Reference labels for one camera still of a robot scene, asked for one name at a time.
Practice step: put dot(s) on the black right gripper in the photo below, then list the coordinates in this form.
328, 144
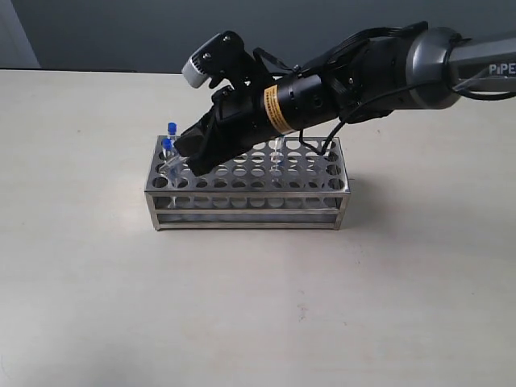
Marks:
255, 108

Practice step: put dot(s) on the blue capped test tube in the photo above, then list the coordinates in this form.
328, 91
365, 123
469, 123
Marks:
173, 164

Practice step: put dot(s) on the blue-capped test tube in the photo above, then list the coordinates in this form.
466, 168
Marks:
277, 159

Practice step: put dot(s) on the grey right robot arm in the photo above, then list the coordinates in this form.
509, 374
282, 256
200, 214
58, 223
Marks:
384, 69

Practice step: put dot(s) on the steel test tube rack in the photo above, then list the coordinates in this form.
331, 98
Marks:
240, 194

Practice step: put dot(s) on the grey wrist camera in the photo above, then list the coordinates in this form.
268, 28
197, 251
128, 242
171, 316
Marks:
215, 57

